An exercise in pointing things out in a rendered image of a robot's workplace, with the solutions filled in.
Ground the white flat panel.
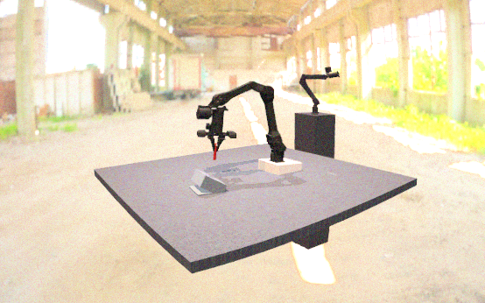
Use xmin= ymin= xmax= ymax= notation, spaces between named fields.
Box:
xmin=189 ymin=169 xmax=227 ymax=196

